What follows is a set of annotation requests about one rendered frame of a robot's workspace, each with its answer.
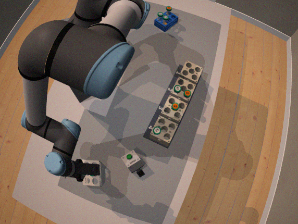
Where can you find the beige tube rack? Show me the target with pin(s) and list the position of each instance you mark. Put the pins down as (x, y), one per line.
(88, 180)

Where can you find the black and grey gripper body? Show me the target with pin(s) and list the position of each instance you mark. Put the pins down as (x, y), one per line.
(77, 176)

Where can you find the beige bucket adapter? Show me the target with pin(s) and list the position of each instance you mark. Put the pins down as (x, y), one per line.
(168, 129)
(169, 114)
(191, 72)
(185, 85)

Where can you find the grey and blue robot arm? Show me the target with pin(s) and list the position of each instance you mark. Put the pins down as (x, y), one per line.
(90, 55)

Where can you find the blue tube rack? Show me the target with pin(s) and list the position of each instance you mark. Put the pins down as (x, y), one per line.
(173, 19)

